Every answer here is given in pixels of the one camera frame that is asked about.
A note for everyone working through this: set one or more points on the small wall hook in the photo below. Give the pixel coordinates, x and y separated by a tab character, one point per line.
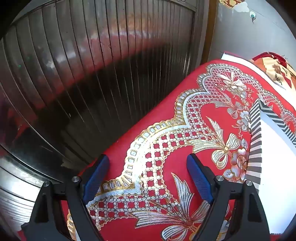
252	15

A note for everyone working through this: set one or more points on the red gold patterned tablecloth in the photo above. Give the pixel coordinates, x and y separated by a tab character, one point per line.
161	120

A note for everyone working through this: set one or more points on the white cloth strip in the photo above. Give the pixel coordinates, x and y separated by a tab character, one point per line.
229	56

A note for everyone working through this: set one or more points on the brown wooden door frame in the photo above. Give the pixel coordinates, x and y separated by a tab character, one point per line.
209	30

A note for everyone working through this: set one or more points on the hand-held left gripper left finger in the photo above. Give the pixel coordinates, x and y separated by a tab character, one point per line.
97	176

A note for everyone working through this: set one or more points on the red gold wall decoration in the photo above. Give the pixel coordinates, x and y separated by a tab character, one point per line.
231	3

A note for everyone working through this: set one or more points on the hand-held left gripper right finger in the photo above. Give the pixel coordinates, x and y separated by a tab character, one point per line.
200	178

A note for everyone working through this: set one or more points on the orange printed blanket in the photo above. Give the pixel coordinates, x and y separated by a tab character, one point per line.
268	64

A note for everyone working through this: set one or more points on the striped white tray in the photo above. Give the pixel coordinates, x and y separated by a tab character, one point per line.
272	150

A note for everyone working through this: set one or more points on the ribbed metal shutter door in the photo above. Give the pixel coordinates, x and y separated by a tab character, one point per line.
69	69

